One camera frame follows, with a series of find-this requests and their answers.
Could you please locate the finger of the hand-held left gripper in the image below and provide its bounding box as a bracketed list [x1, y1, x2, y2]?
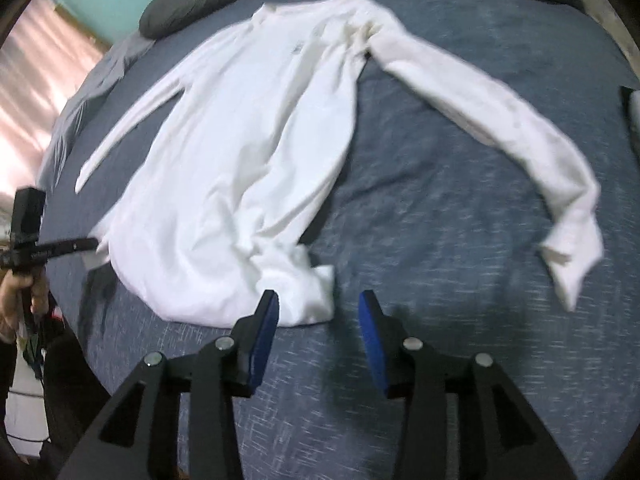
[32, 237, 99, 261]

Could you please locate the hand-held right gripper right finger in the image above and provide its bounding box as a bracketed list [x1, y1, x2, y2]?
[358, 290, 576, 480]

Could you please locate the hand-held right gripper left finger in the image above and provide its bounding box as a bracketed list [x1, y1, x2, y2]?
[57, 289, 280, 480]

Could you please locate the white long-sleeve shirt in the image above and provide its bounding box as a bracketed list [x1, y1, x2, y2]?
[75, 0, 605, 328]

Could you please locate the person's left hand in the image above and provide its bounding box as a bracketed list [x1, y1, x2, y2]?
[0, 270, 51, 343]

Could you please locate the light grey sheet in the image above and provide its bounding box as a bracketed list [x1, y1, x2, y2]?
[37, 30, 156, 196]

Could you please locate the pink curtain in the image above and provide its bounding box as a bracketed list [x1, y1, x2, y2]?
[0, 0, 113, 196]

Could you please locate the bed with blue patterned sheet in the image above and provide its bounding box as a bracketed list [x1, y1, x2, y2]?
[37, 0, 640, 480]

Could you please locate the cream tufted headboard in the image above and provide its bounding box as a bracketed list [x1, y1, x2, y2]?
[560, 0, 640, 86]

